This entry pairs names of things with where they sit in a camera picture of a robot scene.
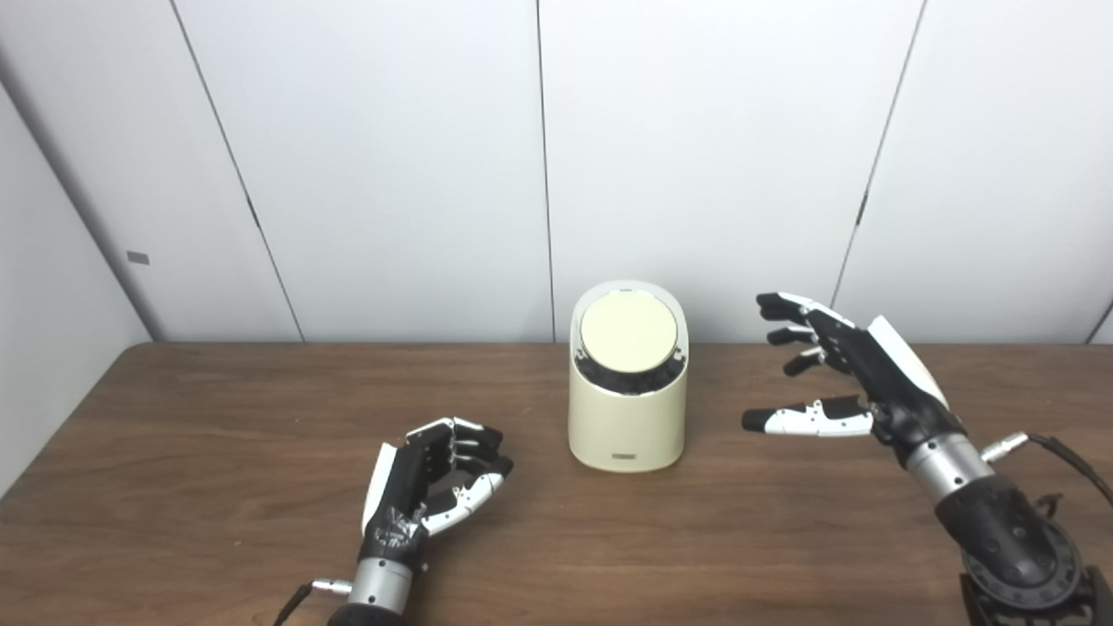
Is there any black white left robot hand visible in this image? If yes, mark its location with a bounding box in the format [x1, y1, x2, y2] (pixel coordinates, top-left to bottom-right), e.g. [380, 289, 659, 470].
[360, 417, 514, 566]

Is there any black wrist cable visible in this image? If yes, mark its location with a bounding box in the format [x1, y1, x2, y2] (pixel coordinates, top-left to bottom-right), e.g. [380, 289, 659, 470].
[981, 432, 1113, 507]
[274, 578, 353, 626]

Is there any cream-colored bin body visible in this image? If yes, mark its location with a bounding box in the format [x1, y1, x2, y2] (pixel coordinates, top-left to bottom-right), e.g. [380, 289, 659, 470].
[569, 280, 690, 474]

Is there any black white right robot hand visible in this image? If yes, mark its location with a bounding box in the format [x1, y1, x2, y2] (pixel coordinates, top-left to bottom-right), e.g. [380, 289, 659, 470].
[742, 292, 968, 466]

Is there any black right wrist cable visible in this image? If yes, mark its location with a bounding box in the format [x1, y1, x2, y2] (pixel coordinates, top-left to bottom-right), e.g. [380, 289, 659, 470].
[981, 432, 1113, 507]

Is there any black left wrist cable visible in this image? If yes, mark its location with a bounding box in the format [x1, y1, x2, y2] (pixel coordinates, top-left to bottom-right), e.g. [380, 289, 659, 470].
[274, 578, 353, 626]

